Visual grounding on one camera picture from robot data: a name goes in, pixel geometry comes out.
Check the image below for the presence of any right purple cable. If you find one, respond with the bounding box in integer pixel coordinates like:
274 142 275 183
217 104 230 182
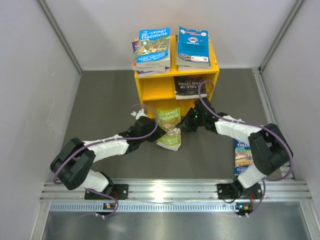
197 79 294 221

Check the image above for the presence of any dark Tale of Two Cities book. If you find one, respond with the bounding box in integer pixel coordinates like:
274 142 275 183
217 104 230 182
174 75 206 100

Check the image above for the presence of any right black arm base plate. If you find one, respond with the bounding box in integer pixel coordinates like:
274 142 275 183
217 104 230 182
216 183 239 204

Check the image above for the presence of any yellow wooden shelf box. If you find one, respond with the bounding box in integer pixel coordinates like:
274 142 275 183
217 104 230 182
134 35 220 116

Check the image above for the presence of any aluminium mounting rail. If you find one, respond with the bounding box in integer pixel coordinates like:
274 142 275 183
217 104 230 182
40 179 313 203

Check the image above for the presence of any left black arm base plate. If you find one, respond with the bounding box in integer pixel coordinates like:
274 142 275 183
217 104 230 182
84 183 129 200

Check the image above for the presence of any slotted grey cable duct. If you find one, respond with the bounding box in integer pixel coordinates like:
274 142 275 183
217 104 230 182
50 202 249 213

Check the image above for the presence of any blue 91-Storey Treehouse book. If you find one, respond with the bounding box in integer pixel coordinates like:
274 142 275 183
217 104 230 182
234 139 254 175

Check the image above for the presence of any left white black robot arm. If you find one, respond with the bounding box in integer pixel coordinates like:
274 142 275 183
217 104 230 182
50 116 166 199

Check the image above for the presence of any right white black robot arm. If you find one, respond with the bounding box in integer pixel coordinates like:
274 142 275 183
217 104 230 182
176 97 293 199

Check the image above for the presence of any blue back-cover book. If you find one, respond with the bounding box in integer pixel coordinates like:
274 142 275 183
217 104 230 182
176 26 211 69

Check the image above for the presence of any light blue 26-Storey Treehouse book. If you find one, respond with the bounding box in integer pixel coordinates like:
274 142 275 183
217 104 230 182
135 27 171 68

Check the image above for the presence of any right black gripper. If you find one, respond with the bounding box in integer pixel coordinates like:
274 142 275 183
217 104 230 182
176 107 206 133

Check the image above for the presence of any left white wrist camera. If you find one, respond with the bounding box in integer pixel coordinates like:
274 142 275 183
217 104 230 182
131 108 147 120

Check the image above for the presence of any lime 65-Storey Treehouse book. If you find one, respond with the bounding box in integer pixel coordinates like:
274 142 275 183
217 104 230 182
156 107 181 151

